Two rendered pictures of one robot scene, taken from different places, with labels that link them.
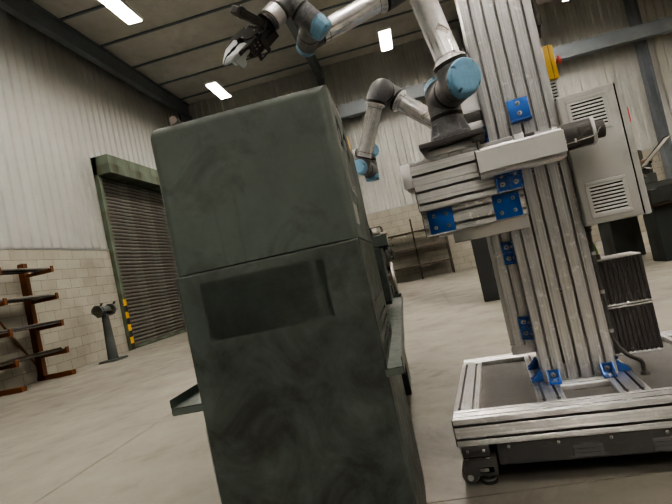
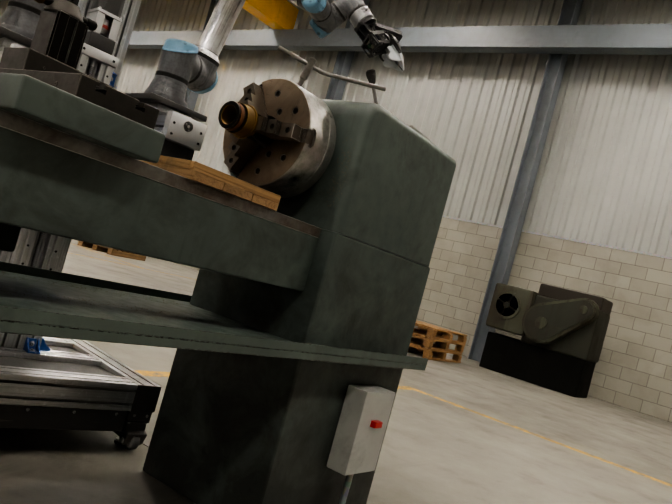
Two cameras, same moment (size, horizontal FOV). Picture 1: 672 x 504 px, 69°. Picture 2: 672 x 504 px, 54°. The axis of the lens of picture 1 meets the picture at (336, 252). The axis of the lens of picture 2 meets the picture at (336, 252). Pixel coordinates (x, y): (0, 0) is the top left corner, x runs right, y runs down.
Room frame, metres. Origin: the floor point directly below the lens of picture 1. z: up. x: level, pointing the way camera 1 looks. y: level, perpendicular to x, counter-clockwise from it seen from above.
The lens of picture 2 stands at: (3.44, 1.21, 0.74)
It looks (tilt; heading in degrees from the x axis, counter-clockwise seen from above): 2 degrees up; 208
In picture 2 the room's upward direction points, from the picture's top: 16 degrees clockwise
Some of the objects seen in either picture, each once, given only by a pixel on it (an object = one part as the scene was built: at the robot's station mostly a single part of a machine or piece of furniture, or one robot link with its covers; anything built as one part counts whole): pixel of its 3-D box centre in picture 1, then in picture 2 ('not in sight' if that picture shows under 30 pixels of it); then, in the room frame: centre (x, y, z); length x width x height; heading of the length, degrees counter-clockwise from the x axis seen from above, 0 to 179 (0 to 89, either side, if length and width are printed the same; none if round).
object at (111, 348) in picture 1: (108, 332); not in sight; (9.57, 4.68, 0.57); 0.47 x 0.37 x 1.14; 171
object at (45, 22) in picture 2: not in sight; (60, 41); (2.53, -0.05, 1.07); 0.07 x 0.07 x 0.10; 83
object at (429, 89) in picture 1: (443, 97); (178, 59); (1.75, -0.50, 1.33); 0.13 x 0.12 x 0.14; 11
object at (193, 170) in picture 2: not in sight; (188, 178); (2.17, 0.07, 0.89); 0.36 x 0.30 x 0.04; 83
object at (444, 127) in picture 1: (449, 128); (168, 91); (1.75, -0.50, 1.21); 0.15 x 0.15 x 0.10
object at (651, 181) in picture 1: (640, 202); not in sight; (7.46, -4.70, 0.84); 2.28 x 0.91 x 1.67; 171
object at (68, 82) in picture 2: not in sight; (56, 97); (2.54, 0.01, 0.95); 0.43 x 0.18 x 0.04; 83
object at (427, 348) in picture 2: not in sight; (423, 338); (-5.99, -2.04, 0.22); 1.25 x 0.86 x 0.44; 174
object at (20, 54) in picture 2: not in sight; (58, 78); (2.51, -0.05, 1.00); 0.20 x 0.10 x 0.05; 173
